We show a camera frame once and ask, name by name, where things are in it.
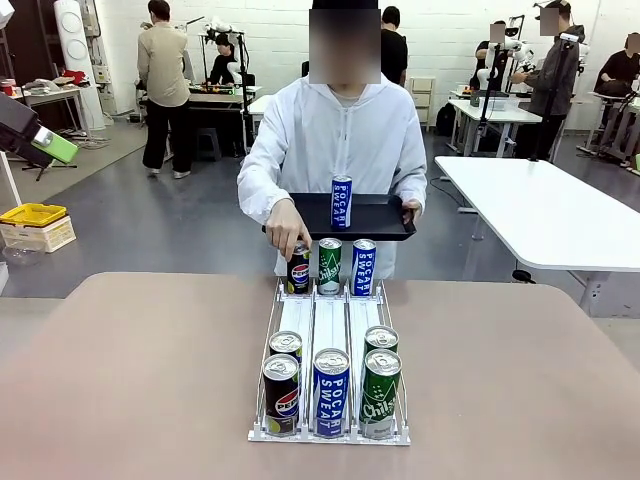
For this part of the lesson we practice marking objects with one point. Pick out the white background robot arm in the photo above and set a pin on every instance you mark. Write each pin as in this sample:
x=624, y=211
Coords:
x=220, y=27
x=515, y=50

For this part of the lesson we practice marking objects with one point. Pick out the person in white hoodie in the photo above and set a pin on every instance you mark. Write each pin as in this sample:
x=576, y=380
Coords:
x=340, y=135

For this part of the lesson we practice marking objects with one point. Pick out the black Pepsi can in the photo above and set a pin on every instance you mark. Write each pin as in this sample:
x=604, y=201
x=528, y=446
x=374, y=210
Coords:
x=281, y=400
x=300, y=275
x=286, y=342

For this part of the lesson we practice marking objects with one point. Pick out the person's right hand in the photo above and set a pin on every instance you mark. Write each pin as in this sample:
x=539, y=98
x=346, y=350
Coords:
x=286, y=227

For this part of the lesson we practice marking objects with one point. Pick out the white can dispenser rack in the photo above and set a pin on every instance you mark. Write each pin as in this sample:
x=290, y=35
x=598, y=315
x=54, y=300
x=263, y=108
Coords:
x=327, y=320

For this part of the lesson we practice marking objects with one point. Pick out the black plastic serving tray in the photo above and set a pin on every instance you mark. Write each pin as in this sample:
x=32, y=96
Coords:
x=375, y=215

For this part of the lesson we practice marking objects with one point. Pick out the large white table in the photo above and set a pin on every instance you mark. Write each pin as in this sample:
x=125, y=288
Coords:
x=545, y=215

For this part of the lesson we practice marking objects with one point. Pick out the black table foot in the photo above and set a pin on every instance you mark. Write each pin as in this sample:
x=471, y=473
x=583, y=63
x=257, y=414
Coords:
x=523, y=276

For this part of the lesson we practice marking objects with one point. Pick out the yellow plastic crate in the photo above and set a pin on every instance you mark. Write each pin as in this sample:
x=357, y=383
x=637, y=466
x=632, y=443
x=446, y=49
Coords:
x=32, y=214

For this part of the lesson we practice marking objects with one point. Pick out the white plastic crate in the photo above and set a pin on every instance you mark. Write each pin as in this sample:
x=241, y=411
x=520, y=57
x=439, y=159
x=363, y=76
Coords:
x=42, y=239

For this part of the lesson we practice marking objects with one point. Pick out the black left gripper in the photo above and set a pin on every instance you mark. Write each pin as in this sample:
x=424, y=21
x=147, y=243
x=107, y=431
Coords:
x=20, y=130

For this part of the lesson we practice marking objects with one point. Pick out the person's left forearm white sleeve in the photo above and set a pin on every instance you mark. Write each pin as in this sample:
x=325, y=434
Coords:
x=417, y=187

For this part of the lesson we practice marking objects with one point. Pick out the man in beige shirt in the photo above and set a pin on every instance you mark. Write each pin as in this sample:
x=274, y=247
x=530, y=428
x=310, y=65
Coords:
x=162, y=65

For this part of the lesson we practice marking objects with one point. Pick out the cluttered white side table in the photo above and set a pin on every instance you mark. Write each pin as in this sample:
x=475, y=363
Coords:
x=50, y=95

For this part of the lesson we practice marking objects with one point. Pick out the black backpack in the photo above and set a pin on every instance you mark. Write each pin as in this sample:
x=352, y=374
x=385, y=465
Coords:
x=446, y=120

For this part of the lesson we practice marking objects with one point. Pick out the person's left hand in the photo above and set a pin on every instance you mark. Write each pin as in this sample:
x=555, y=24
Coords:
x=411, y=210

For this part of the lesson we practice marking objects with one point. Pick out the white stand leg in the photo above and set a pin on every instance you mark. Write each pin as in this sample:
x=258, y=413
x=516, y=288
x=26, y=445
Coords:
x=11, y=185

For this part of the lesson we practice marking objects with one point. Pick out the green Chilsung cider can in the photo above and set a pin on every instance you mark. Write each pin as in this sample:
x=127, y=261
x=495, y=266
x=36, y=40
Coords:
x=330, y=267
x=381, y=337
x=381, y=400

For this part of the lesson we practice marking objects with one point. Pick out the person in black t-shirt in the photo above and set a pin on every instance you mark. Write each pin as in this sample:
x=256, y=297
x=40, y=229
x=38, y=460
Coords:
x=395, y=52

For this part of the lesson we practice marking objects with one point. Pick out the white drawer cabinet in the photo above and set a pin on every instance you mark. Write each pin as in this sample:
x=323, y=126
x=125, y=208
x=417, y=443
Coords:
x=422, y=102

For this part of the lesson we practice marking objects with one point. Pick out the white background desk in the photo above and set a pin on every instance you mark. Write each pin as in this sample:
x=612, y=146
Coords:
x=495, y=111

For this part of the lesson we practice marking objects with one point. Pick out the seated person in black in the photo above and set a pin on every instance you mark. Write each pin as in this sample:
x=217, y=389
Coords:
x=620, y=67
x=222, y=67

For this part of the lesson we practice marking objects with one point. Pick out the small black floor tripod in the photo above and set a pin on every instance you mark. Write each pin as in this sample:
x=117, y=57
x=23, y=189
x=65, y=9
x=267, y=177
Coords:
x=55, y=166

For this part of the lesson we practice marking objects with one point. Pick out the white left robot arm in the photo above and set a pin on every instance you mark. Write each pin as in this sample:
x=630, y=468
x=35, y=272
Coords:
x=5, y=12

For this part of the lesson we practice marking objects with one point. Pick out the dark grey plastic stool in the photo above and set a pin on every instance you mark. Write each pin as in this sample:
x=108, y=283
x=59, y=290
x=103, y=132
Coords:
x=209, y=145

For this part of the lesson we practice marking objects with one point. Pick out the person's right forearm white sleeve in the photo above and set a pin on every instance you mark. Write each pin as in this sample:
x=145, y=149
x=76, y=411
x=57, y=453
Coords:
x=260, y=200

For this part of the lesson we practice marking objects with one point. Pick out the blue Pocari Sweat can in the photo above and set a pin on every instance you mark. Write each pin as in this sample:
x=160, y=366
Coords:
x=331, y=400
x=341, y=205
x=363, y=270

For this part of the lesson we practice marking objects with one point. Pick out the white tower air conditioner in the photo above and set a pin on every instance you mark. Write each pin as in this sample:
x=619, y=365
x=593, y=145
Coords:
x=75, y=50

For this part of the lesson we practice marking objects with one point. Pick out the red cup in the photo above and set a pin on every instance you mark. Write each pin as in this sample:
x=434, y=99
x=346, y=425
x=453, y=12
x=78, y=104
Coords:
x=8, y=89

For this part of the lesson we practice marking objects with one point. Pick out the black tripod pole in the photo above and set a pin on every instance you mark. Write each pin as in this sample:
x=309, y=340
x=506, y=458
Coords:
x=245, y=100

